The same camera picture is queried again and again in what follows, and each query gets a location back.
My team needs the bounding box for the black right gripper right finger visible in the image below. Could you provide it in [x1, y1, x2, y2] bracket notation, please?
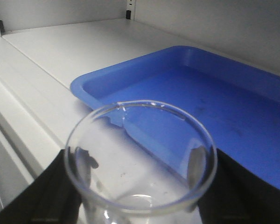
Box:
[198, 150, 280, 224]

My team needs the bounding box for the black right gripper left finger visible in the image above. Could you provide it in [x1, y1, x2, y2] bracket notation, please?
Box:
[0, 150, 81, 224]

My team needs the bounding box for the clear glass beaker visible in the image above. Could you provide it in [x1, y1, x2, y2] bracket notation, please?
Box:
[64, 100, 217, 224]

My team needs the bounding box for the white cabinet shelf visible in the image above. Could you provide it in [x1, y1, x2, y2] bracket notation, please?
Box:
[0, 19, 280, 194]

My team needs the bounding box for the blue plastic tray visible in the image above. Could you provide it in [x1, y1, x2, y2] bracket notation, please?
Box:
[70, 46, 280, 189]

